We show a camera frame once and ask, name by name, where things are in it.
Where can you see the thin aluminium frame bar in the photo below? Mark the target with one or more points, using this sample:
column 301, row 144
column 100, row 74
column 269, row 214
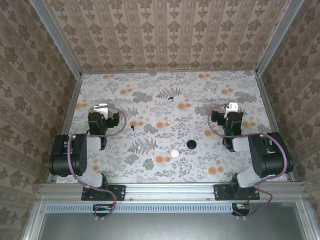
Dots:
column 170, row 70

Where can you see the aluminium table side rail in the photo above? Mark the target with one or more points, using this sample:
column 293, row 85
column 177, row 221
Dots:
column 70, row 107
column 270, row 107

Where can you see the white earbud charging case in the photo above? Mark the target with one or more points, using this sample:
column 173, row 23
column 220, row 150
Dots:
column 174, row 152

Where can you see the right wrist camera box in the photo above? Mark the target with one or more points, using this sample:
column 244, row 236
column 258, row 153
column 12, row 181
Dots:
column 231, row 107

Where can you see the black earbud charging case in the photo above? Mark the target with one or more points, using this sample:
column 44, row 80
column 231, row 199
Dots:
column 192, row 144

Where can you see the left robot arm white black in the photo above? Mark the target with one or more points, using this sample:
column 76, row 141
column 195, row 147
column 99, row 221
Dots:
column 75, row 155

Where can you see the metal sheet panel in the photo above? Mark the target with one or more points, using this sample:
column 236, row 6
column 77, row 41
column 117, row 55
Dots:
column 175, row 227

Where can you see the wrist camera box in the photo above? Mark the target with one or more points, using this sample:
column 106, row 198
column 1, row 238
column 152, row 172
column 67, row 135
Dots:
column 231, row 107
column 101, row 108

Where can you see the small black electronics box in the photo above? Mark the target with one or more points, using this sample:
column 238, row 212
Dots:
column 241, row 210
column 102, row 211

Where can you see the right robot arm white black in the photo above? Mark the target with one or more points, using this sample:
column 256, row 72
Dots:
column 265, row 155

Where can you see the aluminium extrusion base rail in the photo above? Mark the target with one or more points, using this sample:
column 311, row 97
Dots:
column 170, row 192

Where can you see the aluminium frame post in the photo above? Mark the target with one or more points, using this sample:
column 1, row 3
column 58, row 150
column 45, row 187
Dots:
column 277, row 37
column 57, row 37

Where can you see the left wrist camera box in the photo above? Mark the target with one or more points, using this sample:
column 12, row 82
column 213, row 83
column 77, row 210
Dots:
column 101, row 108

